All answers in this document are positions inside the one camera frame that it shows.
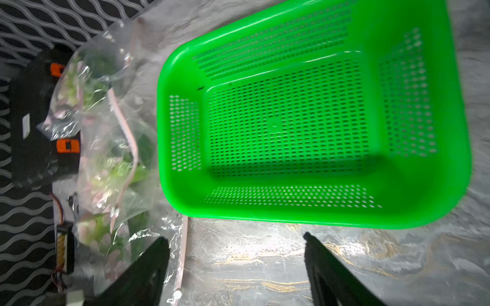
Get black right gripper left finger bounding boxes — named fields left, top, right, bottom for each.
left=85, top=237, right=170, bottom=305

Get small connector board with wires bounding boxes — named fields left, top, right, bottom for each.
left=50, top=193, right=75, bottom=293

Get green perforated plastic basket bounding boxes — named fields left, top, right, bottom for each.
left=157, top=1, right=472, bottom=230

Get zip-top bag with cabbage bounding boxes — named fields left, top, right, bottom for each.
left=37, top=21, right=142, bottom=140
left=75, top=206, right=189, bottom=305
left=78, top=89, right=158, bottom=223

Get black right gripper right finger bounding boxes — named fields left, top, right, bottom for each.
left=303, top=232, right=384, bottom=306

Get black tool case orange latches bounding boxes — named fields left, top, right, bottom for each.
left=8, top=46, right=80, bottom=189

